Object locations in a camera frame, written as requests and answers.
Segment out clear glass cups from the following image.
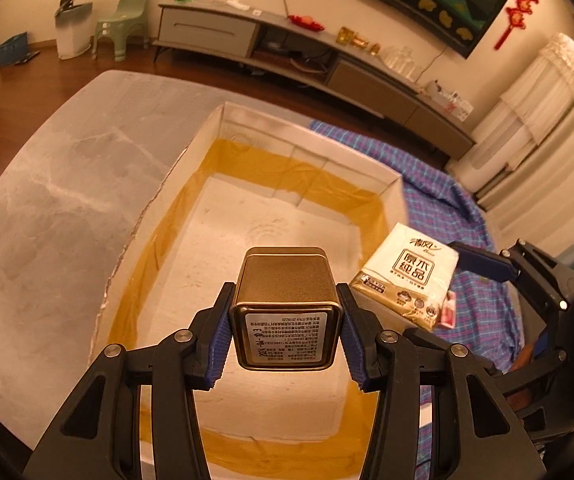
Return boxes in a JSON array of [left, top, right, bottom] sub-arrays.
[[378, 47, 421, 82]]

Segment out white cardboard box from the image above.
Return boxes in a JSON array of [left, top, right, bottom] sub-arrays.
[[92, 103, 406, 479]]

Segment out gold metal tin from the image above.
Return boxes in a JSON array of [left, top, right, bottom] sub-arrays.
[[229, 247, 343, 372]]

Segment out green plastic chair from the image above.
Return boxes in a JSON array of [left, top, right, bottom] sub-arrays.
[[92, 0, 150, 62]]

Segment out red chinese knot decoration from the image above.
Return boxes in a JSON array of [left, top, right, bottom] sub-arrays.
[[493, 0, 539, 51]]

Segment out red tray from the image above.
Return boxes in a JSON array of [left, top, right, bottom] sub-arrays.
[[287, 14, 325, 32]]

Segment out grey tv cabinet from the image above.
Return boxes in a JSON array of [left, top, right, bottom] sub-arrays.
[[153, 0, 474, 159]]

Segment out white tissue pack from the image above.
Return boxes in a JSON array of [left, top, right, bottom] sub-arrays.
[[350, 223, 458, 333]]

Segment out blue plastic basket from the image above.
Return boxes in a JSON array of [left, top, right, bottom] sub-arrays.
[[0, 32, 29, 67]]

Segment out blue plaid cloth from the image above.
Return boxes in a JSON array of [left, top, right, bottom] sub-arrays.
[[309, 119, 525, 480]]

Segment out pink small item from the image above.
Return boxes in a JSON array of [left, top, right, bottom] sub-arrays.
[[437, 290, 456, 330]]

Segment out gold jar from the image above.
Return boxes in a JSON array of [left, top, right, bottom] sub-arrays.
[[336, 27, 355, 46]]

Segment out white box on cabinet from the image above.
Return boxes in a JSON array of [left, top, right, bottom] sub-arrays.
[[424, 80, 474, 122]]

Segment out white air conditioner with cover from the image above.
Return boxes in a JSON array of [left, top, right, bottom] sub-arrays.
[[447, 32, 574, 193]]

